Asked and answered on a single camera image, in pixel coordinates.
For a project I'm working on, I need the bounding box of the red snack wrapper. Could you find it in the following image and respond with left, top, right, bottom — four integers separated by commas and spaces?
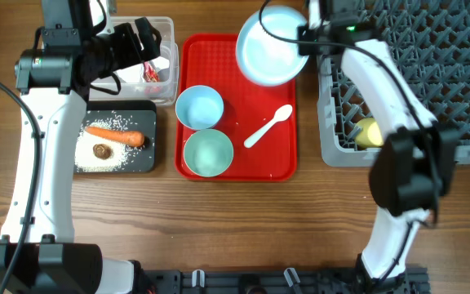
143, 61, 160, 82

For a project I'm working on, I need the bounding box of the light blue plate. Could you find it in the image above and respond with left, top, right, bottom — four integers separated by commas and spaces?
236, 6, 308, 87

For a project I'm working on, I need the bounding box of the orange carrot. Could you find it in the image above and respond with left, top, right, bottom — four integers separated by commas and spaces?
85, 127, 144, 147

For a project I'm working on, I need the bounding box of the light blue bowl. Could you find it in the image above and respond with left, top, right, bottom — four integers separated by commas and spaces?
175, 85, 224, 131

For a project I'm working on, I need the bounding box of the brown food scrap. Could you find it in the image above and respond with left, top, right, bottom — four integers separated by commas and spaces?
92, 144, 113, 160

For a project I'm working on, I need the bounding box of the yellow plastic cup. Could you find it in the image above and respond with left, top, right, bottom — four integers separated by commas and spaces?
355, 118, 384, 148

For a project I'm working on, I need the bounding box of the white rice pile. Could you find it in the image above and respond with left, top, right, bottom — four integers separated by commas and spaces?
74, 114, 154, 173

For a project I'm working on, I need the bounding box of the mint green bowl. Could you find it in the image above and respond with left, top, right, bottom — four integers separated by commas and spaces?
183, 129, 234, 177

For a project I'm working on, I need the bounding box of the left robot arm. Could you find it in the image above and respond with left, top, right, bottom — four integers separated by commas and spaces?
0, 1, 162, 293

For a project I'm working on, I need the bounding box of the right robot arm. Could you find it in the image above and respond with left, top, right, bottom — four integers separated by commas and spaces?
298, 1, 459, 293

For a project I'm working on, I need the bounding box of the grey dishwasher rack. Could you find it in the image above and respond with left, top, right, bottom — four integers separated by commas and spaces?
317, 0, 470, 167

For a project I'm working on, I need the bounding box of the clear plastic bin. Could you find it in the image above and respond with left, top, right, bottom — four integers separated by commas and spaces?
90, 16, 179, 105

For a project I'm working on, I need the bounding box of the red serving tray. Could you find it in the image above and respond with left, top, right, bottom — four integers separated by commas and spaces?
180, 33, 297, 181

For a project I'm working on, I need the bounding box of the white plastic spoon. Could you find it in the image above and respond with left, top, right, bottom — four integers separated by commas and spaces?
243, 105, 293, 149

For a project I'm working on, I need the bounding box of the black plastic tray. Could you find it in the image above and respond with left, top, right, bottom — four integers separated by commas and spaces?
73, 100, 157, 174

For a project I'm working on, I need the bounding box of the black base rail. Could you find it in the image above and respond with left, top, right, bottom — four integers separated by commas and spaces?
146, 267, 432, 294

